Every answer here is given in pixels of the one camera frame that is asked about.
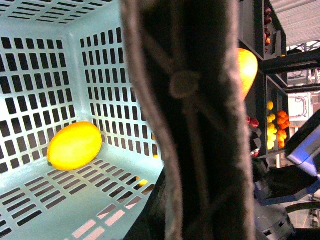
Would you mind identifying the yellow lemon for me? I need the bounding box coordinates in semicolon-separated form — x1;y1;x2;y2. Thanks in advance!
47;121;103;171

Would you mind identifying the brown basket handle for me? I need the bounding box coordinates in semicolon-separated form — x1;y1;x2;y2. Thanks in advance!
120;0;256;240

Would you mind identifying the light blue plastic basket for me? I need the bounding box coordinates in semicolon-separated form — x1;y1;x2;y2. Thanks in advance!
0;0;164;240

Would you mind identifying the yellow orange mango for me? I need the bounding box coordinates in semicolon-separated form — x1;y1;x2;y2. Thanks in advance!
237;48;258;100

